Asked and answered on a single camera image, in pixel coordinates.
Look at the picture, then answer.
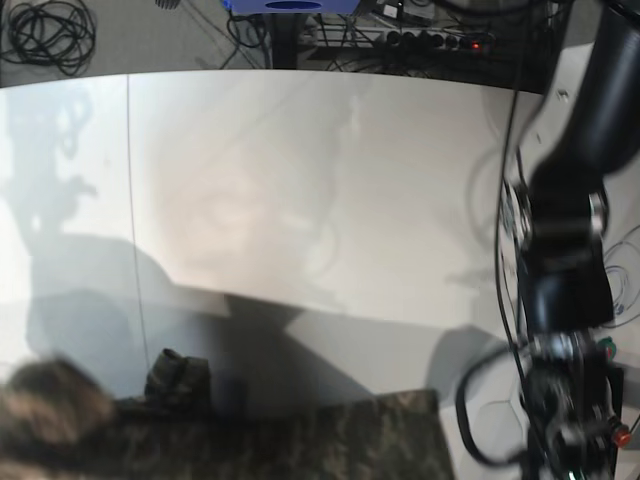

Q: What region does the blue box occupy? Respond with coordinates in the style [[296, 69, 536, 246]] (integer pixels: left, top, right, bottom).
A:
[[223, 0, 359, 15]]

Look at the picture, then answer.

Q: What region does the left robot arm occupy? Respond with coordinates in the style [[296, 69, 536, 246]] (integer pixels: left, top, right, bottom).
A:
[[455, 1, 639, 479]]

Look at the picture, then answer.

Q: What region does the green tape roll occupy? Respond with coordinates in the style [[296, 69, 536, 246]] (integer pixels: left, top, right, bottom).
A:
[[597, 336, 617, 362]]

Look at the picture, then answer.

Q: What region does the clear plastic bottle red cap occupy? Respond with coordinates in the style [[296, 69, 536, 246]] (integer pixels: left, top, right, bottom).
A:
[[608, 415, 632, 449]]

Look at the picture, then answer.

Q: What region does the camouflage t-shirt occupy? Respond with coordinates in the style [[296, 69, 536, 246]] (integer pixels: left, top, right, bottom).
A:
[[1, 358, 454, 479]]

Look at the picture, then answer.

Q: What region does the black coiled cable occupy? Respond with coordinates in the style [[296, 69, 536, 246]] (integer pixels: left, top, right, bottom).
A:
[[0, 0, 98, 77]]

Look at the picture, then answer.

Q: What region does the white coiled cable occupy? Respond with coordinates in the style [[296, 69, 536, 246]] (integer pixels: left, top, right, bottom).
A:
[[602, 239, 640, 330]]

